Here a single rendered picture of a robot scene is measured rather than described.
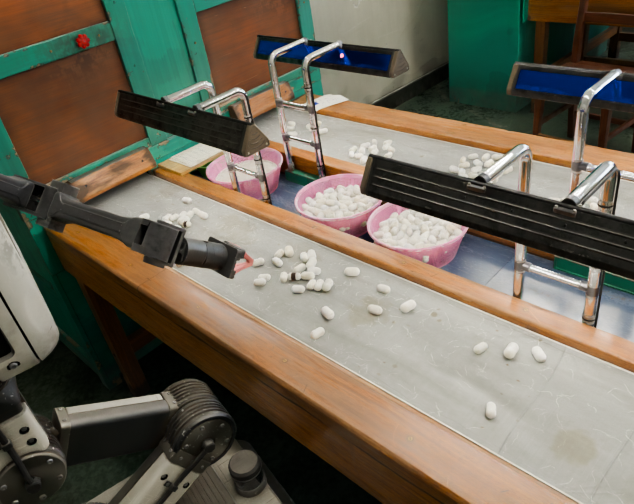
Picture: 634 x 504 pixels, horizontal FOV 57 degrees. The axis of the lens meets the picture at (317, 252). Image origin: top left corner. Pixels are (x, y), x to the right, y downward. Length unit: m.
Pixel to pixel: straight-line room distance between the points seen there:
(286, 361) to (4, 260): 0.64
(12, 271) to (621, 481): 0.91
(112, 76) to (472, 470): 1.61
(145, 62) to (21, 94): 0.42
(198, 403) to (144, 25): 1.36
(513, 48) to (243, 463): 3.26
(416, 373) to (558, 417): 0.26
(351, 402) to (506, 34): 3.24
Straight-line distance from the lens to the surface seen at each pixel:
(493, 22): 4.08
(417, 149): 2.01
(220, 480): 1.43
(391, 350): 1.23
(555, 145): 1.94
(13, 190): 1.43
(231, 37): 2.33
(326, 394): 1.13
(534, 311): 1.28
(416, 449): 1.04
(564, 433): 1.11
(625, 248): 0.93
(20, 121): 1.98
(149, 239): 1.14
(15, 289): 0.75
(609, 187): 1.10
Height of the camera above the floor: 1.60
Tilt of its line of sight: 34 degrees down
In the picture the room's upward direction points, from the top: 10 degrees counter-clockwise
